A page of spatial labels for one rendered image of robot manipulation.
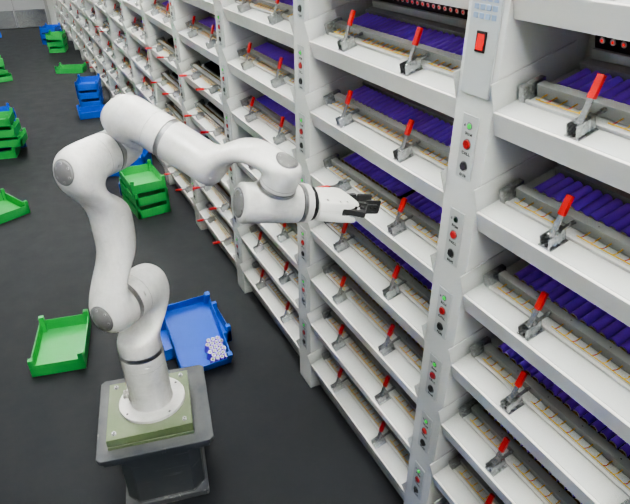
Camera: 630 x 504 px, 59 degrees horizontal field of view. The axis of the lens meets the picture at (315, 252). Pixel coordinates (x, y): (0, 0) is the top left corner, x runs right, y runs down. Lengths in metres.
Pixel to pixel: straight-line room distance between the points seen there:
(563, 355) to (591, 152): 0.37
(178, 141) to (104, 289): 0.47
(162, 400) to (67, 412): 0.65
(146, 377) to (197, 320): 0.78
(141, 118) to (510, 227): 0.76
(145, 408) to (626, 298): 1.28
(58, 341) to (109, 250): 1.23
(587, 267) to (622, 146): 0.19
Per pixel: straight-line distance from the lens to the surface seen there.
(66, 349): 2.57
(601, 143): 0.92
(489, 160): 1.06
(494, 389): 1.26
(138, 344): 1.59
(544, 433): 1.21
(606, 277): 0.96
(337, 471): 1.95
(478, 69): 1.04
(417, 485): 1.68
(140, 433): 1.70
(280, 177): 1.08
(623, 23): 0.87
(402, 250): 1.34
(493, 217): 1.08
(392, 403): 1.71
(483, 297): 1.18
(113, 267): 1.46
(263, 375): 2.26
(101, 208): 1.39
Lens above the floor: 1.55
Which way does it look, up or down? 31 degrees down
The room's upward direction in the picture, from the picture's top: straight up
